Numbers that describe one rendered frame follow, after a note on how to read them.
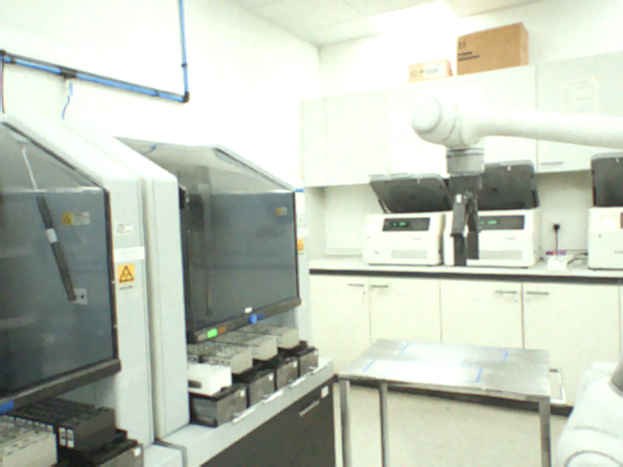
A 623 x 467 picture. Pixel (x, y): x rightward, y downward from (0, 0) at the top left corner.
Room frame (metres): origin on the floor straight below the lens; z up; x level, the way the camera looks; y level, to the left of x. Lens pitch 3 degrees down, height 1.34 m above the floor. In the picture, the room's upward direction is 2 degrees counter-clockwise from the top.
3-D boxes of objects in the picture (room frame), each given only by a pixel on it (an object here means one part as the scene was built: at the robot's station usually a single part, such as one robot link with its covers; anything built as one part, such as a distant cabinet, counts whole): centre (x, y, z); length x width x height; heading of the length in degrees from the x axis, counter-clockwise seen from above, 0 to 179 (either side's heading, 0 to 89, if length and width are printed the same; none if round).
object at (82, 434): (1.22, 0.53, 0.85); 0.12 x 0.02 x 0.06; 152
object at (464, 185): (1.31, -0.36, 1.36); 0.08 x 0.07 x 0.09; 151
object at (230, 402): (1.69, 0.55, 0.78); 0.73 x 0.14 x 0.09; 62
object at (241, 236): (1.89, 0.44, 1.28); 0.61 x 0.51 x 0.63; 152
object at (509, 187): (3.69, -1.22, 1.24); 0.62 x 0.56 x 0.69; 152
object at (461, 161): (1.31, -0.36, 1.43); 0.09 x 0.09 x 0.06
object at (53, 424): (1.25, 0.59, 0.85); 0.12 x 0.02 x 0.06; 152
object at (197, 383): (1.62, 0.43, 0.83); 0.30 x 0.10 x 0.06; 61
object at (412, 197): (3.96, -0.70, 1.22); 0.62 x 0.56 x 0.64; 150
